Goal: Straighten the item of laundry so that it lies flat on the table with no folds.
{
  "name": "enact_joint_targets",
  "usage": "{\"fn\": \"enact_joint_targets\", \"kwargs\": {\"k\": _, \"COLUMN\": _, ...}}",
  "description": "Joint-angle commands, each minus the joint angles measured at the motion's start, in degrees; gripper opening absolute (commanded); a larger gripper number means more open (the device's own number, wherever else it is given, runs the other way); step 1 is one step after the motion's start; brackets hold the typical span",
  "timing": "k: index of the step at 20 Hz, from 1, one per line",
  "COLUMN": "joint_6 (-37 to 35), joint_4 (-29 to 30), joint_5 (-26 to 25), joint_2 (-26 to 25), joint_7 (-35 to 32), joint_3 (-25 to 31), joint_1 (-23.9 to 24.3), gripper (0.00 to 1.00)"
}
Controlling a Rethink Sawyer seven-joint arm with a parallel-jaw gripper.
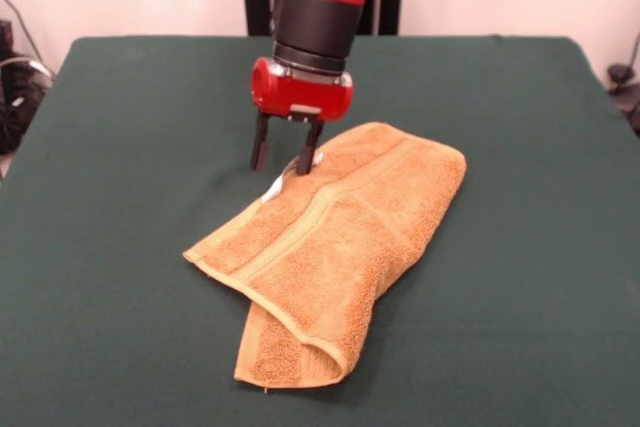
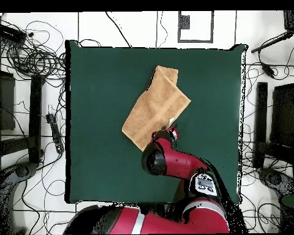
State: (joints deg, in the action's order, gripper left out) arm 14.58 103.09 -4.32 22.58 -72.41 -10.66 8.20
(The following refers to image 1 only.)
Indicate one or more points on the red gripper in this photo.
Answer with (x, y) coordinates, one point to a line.
(300, 94)

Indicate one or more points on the orange terry towel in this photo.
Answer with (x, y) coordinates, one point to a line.
(350, 247)

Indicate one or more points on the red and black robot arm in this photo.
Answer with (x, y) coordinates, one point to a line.
(320, 12)

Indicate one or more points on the dark green table cloth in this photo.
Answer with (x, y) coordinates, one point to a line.
(100, 337)

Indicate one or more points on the black equipment pile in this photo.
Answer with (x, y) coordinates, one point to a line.
(15, 112)

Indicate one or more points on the dark grey stand base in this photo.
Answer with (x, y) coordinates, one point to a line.
(627, 97)

